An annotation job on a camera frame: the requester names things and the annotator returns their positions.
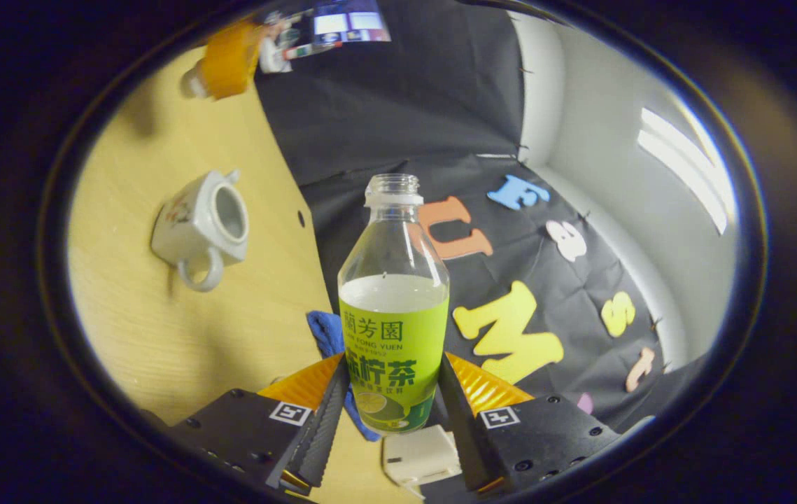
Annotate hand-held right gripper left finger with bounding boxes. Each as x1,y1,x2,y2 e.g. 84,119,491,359
143,352,352,494

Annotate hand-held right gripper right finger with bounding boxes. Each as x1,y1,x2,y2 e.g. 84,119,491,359
438,353,621,495

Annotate white teacup lid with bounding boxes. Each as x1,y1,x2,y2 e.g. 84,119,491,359
180,64,212,100

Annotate green label water bottle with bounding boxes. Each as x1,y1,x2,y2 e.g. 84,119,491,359
337,174,451,435

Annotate white floral teacup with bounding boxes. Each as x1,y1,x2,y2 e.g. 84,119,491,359
151,169,251,293

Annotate white toaster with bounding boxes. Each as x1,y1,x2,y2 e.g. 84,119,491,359
382,425,464,492

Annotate blue towel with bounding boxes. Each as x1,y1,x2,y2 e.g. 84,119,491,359
306,310,382,444

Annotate computer monitor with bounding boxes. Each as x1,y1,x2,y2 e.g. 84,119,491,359
311,0,393,45

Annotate black backdrop cloth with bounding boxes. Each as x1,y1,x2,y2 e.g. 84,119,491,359
255,0,708,436

